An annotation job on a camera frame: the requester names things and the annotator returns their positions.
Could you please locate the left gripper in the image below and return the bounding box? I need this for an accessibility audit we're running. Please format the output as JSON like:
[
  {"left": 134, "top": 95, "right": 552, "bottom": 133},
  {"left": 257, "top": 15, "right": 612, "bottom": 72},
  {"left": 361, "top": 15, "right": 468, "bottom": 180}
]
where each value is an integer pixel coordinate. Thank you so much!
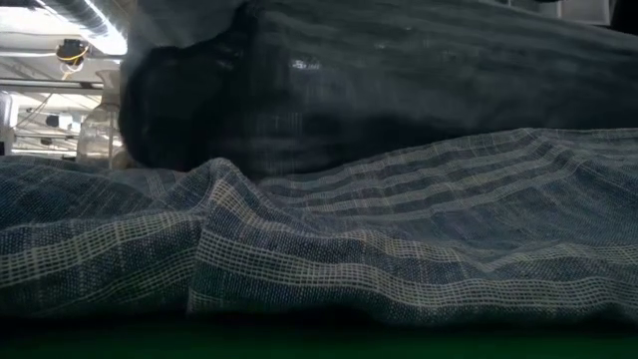
[{"left": 118, "top": 45, "right": 250, "bottom": 172}]

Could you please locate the light blue garment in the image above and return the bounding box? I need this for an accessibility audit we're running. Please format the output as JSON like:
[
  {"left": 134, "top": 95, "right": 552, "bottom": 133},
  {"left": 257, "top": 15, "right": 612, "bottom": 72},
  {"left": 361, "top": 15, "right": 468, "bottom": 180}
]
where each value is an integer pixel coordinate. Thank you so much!
[{"left": 0, "top": 0, "right": 638, "bottom": 325}]

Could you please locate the clear spray bottle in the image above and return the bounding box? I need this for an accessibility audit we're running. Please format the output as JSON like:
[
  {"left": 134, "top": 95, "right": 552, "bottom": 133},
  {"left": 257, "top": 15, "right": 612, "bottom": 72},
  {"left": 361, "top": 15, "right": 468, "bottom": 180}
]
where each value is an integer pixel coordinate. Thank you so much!
[{"left": 75, "top": 69, "right": 132, "bottom": 170}]

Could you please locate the long ceiling light bar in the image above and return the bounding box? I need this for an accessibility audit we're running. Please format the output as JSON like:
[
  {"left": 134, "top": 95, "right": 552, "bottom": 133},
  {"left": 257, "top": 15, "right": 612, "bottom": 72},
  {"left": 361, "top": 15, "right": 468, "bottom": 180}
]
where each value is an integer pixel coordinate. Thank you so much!
[{"left": 0, "top": 78, "right": 107, "bottom": 96}]

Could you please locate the green table mat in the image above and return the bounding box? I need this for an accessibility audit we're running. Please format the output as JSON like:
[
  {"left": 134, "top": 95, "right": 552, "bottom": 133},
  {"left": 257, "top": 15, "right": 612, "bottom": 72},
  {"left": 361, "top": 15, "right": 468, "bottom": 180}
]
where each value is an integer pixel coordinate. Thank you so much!
[{"left": 0, "top": 316, "right": 638, "bottom": 359}]

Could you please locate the black ceiling cable reel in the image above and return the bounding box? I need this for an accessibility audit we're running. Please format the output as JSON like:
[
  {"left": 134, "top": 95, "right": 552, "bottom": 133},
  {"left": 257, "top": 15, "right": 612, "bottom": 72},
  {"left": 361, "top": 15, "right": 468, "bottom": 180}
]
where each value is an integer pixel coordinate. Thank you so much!
[{"left": 54, "top": 38, "right": 92, "bottom": 67}]

